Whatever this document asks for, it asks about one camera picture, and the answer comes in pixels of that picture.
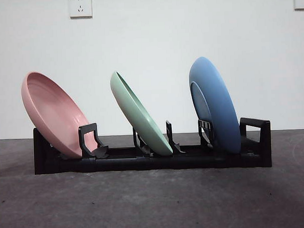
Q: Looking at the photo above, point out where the black plastic dish rack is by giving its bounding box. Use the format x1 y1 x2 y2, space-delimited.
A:
32 116 273 177

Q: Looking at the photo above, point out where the pink round plate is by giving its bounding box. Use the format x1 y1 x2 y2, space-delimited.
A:
20 69 98 161

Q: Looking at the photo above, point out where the green round plate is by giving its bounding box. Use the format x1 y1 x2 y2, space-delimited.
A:
109 69 174 158

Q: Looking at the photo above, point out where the blue round plate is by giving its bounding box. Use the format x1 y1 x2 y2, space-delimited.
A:
188 55 242 156

